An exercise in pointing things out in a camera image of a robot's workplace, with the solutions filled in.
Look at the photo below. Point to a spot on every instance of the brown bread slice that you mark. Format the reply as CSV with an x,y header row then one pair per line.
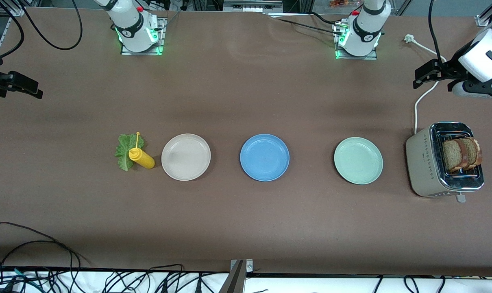
x,y
475,151
452,155

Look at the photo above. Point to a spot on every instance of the orange packet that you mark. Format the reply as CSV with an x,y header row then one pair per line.
x,y
341,3

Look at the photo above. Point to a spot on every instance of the light green round plate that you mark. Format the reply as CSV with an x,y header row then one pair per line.
x,y
358,160

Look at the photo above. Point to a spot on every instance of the blue round plate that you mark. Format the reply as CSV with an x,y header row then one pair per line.
x,y
264,157

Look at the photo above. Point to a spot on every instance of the beige round plate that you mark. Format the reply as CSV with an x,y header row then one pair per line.
x,y
186,157

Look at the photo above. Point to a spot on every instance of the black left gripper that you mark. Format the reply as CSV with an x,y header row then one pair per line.
x,y
451,70

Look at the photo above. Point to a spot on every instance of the grey power strip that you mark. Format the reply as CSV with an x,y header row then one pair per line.
x,y
252,6

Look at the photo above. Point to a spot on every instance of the green lettuce leaf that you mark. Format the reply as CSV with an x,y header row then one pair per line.
x,y
124,154

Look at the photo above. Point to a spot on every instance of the beige chrome toaster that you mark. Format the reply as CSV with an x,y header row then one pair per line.
x,y
423,162

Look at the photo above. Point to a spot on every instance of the aluminium frame rail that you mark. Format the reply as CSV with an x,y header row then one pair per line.
x,y
10,10

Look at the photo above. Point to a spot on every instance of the aluminium bracket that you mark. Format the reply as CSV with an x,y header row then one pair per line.
x,y
238,276

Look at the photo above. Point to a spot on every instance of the aluminium frame corner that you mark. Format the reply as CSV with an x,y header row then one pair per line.
x,y
484,20

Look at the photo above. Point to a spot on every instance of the yellow mustard squeeze bottle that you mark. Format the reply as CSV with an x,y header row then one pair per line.
x,y
144,160

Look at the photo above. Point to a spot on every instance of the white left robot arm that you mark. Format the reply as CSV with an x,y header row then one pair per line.
x,y
366,32

